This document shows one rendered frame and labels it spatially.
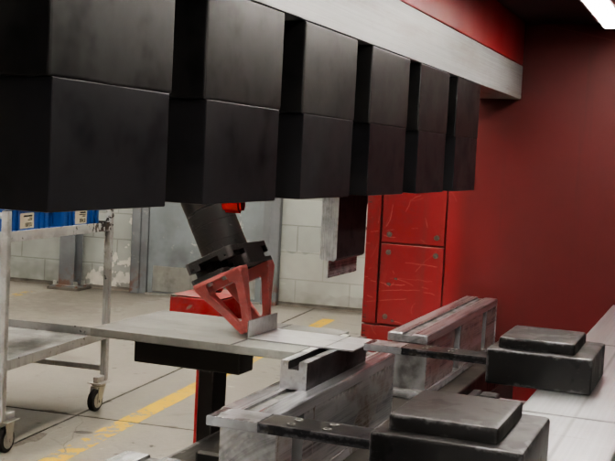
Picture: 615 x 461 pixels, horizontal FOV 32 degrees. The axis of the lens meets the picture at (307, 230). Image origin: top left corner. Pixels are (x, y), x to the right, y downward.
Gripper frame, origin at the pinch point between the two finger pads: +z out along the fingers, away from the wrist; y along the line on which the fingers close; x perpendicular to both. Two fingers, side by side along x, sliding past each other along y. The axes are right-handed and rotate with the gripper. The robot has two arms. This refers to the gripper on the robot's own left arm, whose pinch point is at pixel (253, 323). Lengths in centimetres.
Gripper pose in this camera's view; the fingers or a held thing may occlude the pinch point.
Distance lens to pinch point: 129.9
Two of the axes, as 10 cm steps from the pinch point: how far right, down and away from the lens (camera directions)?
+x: -8.5, 3.9, 3.6
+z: 3.8, 9.2, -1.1
